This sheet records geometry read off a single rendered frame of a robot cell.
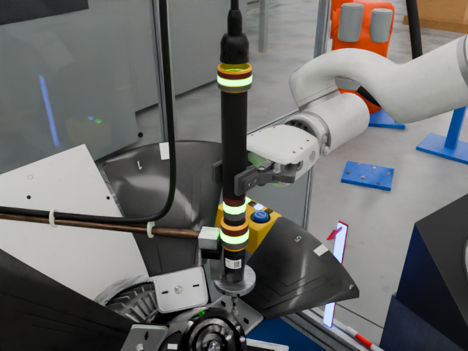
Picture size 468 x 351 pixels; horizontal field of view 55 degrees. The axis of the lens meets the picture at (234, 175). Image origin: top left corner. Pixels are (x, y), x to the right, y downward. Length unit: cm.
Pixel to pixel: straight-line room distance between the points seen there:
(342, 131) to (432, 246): 45
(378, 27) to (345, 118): 358
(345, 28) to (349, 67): 359
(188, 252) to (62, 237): 29
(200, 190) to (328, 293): 32
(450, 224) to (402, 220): 201
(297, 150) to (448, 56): 23
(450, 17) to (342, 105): 779
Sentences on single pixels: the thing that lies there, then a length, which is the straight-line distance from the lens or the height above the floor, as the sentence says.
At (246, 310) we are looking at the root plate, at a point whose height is 118.
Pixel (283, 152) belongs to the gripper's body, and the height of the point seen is 149.
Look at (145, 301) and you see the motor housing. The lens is 85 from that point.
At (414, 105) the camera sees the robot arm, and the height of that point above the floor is 156.
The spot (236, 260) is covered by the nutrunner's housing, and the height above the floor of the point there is 132.
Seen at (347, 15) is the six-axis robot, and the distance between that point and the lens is 429.
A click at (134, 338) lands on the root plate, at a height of 125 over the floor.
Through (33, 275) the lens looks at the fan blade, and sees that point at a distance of 65.
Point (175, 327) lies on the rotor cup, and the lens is 73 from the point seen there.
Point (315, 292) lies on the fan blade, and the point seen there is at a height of 117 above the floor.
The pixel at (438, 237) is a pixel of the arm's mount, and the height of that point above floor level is 114.
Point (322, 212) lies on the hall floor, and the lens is 314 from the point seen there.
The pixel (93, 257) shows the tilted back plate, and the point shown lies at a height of 120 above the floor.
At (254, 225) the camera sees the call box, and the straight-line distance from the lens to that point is 120.
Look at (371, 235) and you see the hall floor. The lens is 302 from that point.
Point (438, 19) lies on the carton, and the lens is 855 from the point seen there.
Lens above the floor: 180
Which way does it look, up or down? 31 degrees down
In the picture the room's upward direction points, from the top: straight up
